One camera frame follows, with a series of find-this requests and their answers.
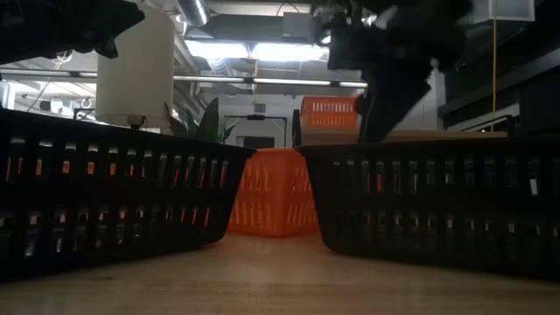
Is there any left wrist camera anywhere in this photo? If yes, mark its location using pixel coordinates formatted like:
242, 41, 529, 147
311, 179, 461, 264
94, 38, 121, 60

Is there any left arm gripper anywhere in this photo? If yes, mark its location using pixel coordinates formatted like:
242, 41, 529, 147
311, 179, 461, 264
0, 0, 146, 66

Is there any white cylinder lamp wooden base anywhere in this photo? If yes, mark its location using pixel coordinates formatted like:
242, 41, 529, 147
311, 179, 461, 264
94, 3, 177, 131

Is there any black slotted plastic basket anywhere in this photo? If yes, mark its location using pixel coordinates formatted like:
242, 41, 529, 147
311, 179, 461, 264
297, 138, 560, 281
0, 108, 257, 281

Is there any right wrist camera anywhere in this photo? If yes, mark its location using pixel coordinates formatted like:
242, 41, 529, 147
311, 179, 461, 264
326, 15, 367, 72

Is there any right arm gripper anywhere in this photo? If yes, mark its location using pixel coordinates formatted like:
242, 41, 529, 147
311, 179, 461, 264
354, 0, 473, 144

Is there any green plant in white pot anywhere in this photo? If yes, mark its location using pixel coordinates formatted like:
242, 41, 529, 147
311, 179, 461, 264
169, 96, 240, 145

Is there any dark storage rack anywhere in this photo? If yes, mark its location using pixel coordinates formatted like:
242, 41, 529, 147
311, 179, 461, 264
438, 41, 560, 135

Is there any thin black metal stand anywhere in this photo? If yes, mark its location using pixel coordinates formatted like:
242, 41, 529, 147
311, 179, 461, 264
224, 113, 289, 149

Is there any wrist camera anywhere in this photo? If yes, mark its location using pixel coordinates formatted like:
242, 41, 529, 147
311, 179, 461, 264
94, 38, 121, 60
326, 15, 367, 72

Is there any wooden shelf with black frame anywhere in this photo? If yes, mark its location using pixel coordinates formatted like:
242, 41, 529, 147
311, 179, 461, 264
291, 108, 511, 148

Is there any silver ventilation duct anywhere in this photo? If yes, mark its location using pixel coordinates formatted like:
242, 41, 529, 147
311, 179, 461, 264
174, 0, 211, 28

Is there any bright ceiling light panel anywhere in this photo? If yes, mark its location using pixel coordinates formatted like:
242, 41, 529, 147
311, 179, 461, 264
250, 41, 330, 63
183, 39, 250, 62

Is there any grey horizontal pipe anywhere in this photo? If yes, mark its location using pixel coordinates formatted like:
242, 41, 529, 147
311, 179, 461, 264
0, 67, 368, 88

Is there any grey ceiling box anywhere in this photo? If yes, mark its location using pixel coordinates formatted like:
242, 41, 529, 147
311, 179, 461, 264
282, 11, 327, 45

